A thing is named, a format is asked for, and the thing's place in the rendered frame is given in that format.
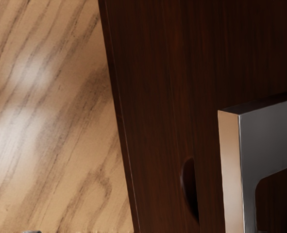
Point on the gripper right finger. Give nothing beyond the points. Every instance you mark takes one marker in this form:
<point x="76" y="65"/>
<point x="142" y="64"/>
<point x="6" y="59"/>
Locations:
<point x="262" y="231"/>

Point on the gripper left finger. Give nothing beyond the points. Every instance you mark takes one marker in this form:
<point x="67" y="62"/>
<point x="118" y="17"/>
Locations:
<point x="30" y="231"/>

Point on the dark brown wooden cabinet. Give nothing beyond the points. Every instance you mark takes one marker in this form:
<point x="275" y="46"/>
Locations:
<point x="162" y="92"/>

